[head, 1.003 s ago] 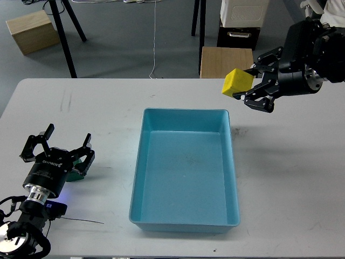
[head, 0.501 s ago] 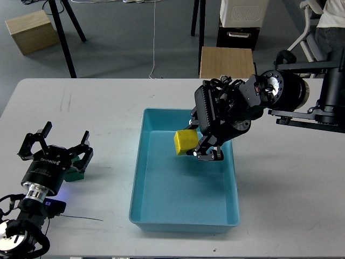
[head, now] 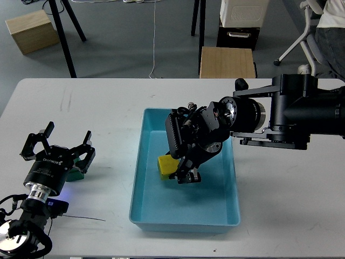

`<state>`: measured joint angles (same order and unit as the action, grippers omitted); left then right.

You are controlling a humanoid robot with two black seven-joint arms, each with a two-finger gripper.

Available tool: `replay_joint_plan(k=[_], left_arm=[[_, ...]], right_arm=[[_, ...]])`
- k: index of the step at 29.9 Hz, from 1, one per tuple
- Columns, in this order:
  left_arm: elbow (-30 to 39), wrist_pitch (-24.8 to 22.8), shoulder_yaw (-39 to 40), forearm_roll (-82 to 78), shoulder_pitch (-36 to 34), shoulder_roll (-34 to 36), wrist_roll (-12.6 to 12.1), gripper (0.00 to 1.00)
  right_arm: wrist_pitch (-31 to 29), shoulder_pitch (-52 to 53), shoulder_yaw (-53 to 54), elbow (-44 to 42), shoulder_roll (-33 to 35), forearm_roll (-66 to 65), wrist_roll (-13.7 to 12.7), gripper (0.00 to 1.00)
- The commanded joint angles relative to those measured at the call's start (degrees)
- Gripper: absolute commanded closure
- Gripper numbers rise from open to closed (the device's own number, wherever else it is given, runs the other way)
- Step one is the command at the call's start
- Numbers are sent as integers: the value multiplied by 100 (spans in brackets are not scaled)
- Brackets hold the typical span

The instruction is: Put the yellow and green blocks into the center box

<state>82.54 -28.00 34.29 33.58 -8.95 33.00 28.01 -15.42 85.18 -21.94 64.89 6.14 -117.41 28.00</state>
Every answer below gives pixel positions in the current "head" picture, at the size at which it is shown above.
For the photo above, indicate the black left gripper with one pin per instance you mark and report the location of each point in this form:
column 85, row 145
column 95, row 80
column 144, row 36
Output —
column 52, row 165

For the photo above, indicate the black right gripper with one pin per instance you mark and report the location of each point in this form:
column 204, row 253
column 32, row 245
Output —
column 195, row 135

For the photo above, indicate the yellow block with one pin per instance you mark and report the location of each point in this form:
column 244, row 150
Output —
column 167, row 166

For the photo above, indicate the green block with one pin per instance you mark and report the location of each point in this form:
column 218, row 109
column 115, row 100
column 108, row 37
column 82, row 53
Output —
column 74, row 175

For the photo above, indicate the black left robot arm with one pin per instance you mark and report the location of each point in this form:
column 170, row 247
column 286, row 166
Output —
column 22, row 229

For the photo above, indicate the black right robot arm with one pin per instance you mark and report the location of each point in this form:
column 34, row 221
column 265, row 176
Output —
column 281, row 115

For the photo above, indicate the light wooden box left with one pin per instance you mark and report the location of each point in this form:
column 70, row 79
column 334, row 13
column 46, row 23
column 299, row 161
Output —
column 32, row 32

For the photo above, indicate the white appliance box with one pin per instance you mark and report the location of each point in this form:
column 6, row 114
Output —
column 243, row 14

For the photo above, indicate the blue plastic bin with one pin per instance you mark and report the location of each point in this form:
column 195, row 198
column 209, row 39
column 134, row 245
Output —
column 211, row 206

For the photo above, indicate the wooden stool centre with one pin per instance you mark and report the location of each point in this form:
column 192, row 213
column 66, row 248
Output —
column 224, row 63

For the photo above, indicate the black drawer cabinet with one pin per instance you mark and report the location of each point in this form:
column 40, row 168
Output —
column 233, row 37

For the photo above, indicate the black table legs centre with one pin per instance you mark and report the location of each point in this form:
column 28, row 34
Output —
column 198, row 15

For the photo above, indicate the white office chair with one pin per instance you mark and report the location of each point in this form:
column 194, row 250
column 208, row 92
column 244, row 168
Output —
column 318, row 66

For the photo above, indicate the seated person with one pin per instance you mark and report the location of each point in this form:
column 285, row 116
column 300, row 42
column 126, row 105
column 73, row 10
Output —
column 329, row 37

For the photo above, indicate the black cable tie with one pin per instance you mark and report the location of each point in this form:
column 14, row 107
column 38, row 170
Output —
column 83, row 217

